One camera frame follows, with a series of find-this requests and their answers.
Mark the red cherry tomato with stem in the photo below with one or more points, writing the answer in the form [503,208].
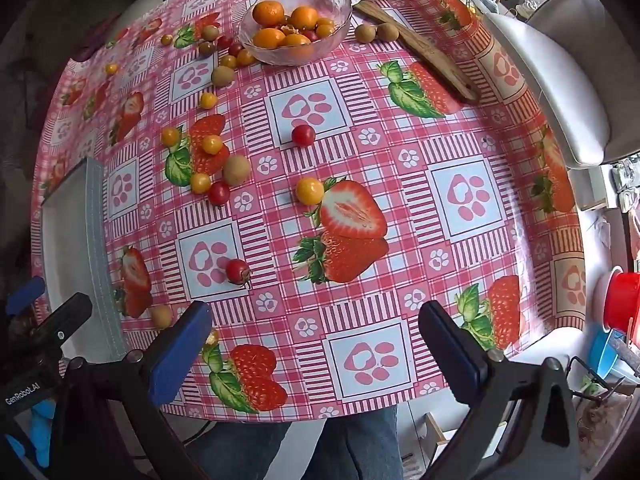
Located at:
[237,271]

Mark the orange tangerine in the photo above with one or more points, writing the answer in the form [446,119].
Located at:
[268,38]
[304,17]
[298,46]
[268,13]

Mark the pink strawberry print tablecloth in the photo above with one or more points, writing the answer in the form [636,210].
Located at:
[350,285]

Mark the dark brown cherry tomato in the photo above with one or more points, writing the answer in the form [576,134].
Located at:
[207,49]

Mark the blue plastic container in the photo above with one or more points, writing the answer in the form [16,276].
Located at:
[605,355]

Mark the white foam tray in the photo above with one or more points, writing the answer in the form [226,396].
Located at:
[75,260]

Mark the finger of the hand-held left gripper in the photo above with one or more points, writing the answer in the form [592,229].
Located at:
[25,294]
[65,320]

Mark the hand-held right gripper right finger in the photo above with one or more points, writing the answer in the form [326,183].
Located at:
[450,350]

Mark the person's left hand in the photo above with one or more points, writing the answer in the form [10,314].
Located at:
[42,427]

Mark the greenish brown longan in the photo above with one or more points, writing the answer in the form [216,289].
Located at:
[210,33]

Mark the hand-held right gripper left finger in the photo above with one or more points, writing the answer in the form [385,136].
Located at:
[181,355]

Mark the red plastic bowl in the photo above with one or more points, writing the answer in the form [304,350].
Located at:
[622,305]

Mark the person's blue jeans legs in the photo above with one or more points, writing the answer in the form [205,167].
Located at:
[300,445]

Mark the white padded chair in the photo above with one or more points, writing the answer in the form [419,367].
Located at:
[550,75]

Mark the clear glass bowl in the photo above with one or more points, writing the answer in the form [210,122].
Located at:
[295,52]

